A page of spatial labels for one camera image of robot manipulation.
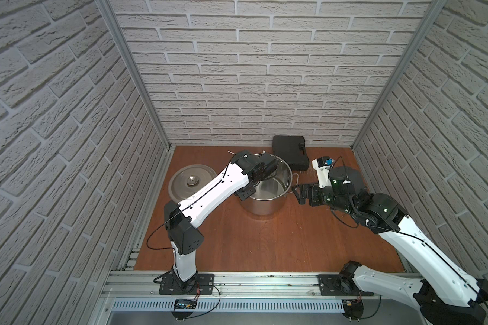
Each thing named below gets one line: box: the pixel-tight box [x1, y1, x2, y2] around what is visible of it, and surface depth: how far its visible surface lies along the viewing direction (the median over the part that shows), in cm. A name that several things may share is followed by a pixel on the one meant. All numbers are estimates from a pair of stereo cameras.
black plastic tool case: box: [271, 134, 310, 172], surface depth 117 cm
